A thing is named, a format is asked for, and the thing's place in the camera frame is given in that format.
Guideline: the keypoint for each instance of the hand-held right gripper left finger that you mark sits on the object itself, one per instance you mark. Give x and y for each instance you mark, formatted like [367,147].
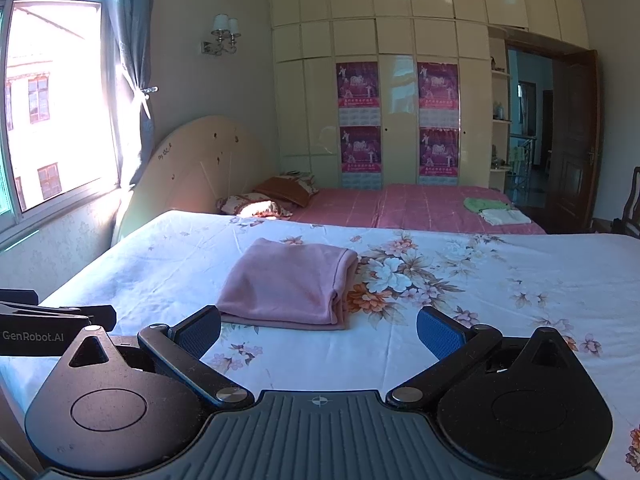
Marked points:
[197,332]

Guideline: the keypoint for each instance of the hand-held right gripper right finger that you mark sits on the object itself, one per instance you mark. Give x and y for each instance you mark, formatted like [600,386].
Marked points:
[441,332]

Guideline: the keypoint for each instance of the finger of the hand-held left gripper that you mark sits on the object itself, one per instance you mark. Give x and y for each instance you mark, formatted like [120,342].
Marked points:
[95,316]

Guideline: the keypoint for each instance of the pink sweater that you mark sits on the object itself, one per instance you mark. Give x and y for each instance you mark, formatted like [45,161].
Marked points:
[290,285]

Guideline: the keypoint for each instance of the floral white bedsheet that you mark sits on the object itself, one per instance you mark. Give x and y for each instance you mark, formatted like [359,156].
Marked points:
[450,310]

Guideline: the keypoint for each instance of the pink checked bedspread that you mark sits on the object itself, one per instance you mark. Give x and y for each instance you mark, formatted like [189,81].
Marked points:
[415,210]

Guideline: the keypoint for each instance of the white folded cloth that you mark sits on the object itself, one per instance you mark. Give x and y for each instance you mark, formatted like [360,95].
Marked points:
[507,217]

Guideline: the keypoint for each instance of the green folded cloth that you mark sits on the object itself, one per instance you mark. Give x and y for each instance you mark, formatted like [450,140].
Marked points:
[482,203]

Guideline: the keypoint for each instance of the floral pillow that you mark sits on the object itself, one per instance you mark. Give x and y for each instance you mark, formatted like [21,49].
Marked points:
[250,207]
[305,182]

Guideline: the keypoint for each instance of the brown striped pillow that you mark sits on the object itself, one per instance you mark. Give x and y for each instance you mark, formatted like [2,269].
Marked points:
[285,191]

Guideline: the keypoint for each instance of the cream headboard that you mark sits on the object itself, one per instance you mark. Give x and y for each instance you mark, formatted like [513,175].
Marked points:
[190,165]

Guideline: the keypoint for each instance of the metal railing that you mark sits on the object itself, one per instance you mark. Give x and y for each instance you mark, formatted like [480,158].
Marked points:
[520,165]

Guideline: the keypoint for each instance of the window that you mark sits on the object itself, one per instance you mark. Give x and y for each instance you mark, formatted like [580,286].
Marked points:
[55,100]

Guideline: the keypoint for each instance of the brown wooden door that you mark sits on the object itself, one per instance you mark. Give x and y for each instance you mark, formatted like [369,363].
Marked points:
[572,150]

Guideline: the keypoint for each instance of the glass bottle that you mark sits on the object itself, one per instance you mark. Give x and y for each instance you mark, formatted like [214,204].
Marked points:
[498,110]

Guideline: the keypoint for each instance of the wooden chair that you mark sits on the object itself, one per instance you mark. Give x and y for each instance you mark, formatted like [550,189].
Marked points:
[632,205]

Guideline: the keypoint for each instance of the grey curtain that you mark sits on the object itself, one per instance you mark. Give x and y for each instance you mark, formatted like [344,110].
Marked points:
[132,35]

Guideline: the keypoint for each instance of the cream wardrobe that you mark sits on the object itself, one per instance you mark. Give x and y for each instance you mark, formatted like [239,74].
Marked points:
[395,5]

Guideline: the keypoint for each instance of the purple wall poster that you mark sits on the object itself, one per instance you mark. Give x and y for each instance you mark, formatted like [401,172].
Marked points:
[357,87]
[361,150]
[438,87]
[439,152]

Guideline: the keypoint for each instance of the wall lamp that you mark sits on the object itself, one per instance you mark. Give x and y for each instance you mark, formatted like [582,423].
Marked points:
[222,32]

